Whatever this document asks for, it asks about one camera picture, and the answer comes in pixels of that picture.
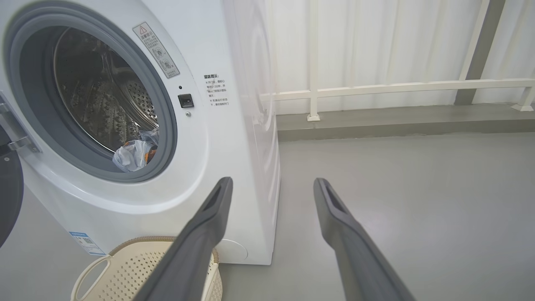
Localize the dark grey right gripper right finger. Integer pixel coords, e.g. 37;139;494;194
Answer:
313;178;414;301

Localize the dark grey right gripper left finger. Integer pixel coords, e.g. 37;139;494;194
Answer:
134;177;234;301

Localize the blue garment with orange print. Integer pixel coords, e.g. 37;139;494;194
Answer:
113;128;160;173

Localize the dark round washing machine door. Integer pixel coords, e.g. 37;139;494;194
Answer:
0;123;24;248

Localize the cream perforated laundry basket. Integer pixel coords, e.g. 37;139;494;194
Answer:
70;237;223;301

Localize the white washing machine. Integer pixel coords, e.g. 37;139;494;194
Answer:
0;0;280;265

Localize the grey rubber door gasket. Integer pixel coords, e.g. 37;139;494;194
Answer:
3;4;178;184

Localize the steel washing machine drum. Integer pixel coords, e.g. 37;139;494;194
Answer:
53;27;159;153

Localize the round white filter cover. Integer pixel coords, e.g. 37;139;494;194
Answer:
215;238;248;264

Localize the blue energy label sticker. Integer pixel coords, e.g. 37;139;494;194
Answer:
69;231;106;256

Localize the white metal railing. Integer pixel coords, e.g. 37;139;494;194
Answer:
259;0;535;122

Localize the warning sticker with triangle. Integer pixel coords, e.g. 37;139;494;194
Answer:
133;22;180;79

